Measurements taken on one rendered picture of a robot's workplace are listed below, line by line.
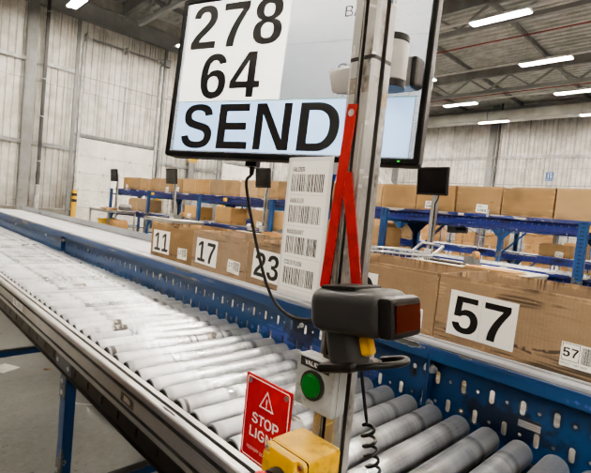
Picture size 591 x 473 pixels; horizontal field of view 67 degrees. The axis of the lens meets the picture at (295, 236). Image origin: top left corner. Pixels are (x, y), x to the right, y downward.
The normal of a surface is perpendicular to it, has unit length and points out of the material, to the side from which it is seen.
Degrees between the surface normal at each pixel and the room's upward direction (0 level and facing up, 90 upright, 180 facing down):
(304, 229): 90
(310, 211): 90
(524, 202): 90
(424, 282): 90
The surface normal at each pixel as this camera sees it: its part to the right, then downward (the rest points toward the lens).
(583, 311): -0.71, -0.03
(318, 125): -0.43, -0.07
